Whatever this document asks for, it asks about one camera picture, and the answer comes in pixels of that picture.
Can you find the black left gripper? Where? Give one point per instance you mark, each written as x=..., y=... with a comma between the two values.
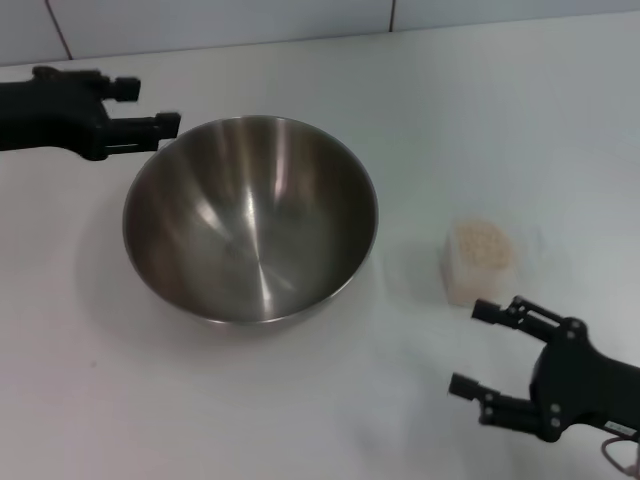
x=50, y=115

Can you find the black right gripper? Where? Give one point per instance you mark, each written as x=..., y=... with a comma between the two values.
x=585, y=385

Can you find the clear cup of rice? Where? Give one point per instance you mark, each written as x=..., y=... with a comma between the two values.
x=482, y=245

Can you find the stainless steel mixing bowl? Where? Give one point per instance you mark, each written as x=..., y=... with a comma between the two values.
x=250, y=225

